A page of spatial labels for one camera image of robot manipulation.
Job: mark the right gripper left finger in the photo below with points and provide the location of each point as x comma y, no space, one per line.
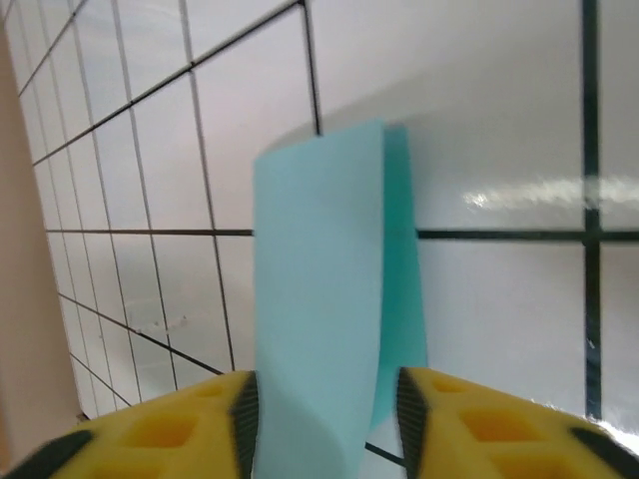
165,434

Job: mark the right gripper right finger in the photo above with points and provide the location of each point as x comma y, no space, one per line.
489,434

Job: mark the teal paper sheet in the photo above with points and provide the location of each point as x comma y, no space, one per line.
319,274

